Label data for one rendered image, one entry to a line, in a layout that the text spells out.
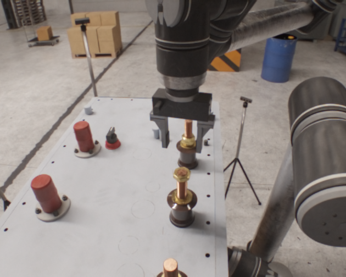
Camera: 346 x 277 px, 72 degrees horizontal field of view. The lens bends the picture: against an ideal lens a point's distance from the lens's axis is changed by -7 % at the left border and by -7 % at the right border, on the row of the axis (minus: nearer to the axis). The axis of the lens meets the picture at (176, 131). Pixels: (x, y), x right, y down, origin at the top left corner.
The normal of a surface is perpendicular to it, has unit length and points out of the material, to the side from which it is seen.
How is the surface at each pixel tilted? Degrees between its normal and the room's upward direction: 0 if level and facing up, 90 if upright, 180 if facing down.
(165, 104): 90
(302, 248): 0
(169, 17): 94
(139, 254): 0
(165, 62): 90
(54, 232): 0
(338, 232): 93
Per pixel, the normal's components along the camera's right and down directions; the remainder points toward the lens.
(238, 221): -0.01, -0.82
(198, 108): -0.25, 0.55
